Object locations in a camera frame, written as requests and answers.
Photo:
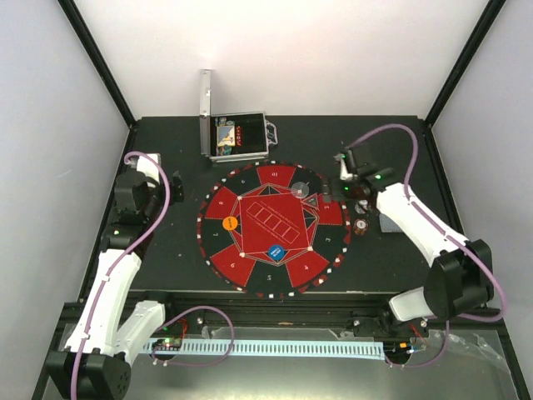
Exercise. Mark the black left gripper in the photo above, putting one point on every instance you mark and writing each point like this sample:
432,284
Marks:
177,187

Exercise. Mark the purple white chip stack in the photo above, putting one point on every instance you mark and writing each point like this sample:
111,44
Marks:
362,207

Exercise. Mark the brown white chip stack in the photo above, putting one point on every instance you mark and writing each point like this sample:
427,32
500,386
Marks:
360,226

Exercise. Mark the black triangular token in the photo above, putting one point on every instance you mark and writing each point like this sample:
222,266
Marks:
311,201

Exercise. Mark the clear round dealer puck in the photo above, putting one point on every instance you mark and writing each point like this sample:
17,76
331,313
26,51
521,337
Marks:
300,190

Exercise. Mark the orange round button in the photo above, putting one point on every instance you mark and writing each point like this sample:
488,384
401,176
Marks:
230,223

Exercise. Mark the blue small blind button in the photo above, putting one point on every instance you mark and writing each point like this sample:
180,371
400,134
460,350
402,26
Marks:
276,252

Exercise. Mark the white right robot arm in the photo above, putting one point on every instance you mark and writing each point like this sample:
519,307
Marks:
459,279

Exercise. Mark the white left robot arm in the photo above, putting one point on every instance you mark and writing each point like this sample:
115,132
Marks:
96,360

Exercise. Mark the grey card deck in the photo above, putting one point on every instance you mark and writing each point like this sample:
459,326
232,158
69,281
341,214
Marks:
387,225

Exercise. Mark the open aluminium poker case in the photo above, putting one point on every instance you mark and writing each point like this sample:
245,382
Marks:
255,135

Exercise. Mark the card pack in case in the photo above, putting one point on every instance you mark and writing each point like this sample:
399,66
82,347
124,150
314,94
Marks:
226,136

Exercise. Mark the round red black poker mat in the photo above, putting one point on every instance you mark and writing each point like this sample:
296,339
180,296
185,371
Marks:
259,196

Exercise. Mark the small green circuit board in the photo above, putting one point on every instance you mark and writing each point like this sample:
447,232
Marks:
167,344

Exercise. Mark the light blue cable duct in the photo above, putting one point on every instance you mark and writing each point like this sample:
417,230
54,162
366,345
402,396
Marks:
272,348

